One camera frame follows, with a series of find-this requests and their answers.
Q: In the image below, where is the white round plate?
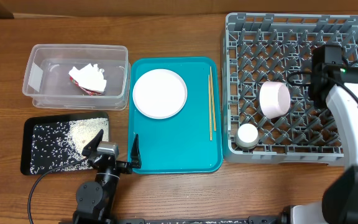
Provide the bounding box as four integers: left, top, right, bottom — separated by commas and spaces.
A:
132, 68, 188, 119

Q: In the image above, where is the wooden chopstick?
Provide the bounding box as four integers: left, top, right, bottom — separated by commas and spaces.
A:
209, 67, 216, 131
208, 75, 213, 141

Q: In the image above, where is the white rice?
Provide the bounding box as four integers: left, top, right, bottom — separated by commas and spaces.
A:
29, 118, 109, 175

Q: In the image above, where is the red snack wrapper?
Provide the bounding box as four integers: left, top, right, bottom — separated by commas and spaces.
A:
70, 78, 103, 96

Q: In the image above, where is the white napkin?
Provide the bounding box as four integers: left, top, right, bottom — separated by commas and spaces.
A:
68, 63, 107, 93

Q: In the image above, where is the white pink bowl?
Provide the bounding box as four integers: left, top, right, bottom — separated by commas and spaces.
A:
259, 82, 291, 119

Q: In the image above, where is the grey dish rack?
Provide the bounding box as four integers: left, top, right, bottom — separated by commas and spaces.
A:
222, 12, 358, 166

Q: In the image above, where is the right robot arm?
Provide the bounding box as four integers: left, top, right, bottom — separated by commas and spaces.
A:
278, 45, 358, 223

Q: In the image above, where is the black tray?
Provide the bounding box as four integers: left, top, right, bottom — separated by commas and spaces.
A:
21, 111, 109, 175

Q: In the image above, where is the teal plastic tray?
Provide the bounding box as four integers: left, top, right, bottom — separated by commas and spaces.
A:
128, 57, 223, 174

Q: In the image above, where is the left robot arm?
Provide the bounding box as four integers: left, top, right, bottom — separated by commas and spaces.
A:
72, 130, 142, 224

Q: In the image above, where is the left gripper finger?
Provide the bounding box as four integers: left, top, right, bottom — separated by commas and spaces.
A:
130, 134, 142, 169
81, 129, 104, 157

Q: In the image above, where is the white paper cup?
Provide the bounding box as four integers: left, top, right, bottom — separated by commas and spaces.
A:
234, 123, 259, 150

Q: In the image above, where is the clear plastic bin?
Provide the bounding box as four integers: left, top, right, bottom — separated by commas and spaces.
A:
22, 44, 131, 110

